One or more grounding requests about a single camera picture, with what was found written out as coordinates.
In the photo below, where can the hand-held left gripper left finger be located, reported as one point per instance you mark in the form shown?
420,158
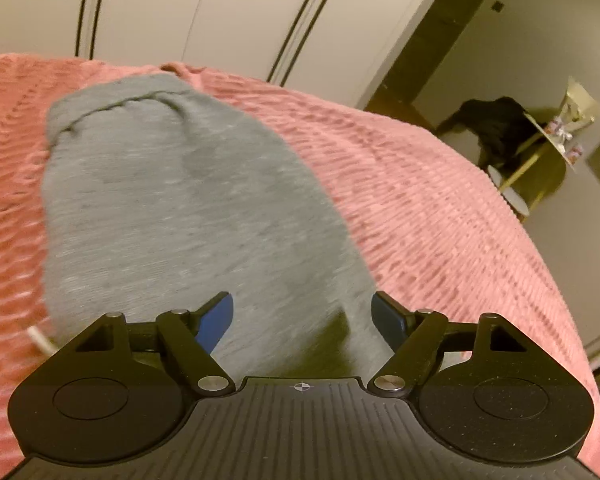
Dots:
215,321

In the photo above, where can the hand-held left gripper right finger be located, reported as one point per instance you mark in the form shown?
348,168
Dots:
385,318

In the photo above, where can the grey pants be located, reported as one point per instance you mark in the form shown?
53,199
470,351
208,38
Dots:
180,200

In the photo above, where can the pink ribbed blanket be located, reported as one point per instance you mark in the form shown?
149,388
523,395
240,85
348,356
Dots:
430,220

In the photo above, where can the round grey stool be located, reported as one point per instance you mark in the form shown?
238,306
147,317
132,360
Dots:
510,191

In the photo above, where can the small side table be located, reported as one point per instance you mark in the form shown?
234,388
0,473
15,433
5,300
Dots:
560,142

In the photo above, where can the shiny paper bag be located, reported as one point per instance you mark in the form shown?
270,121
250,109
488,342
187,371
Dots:
580,102

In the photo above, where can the white wardrobe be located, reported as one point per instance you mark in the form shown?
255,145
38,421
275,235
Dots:
205,5

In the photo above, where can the dark door frame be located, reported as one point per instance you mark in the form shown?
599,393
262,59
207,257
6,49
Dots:
430,25

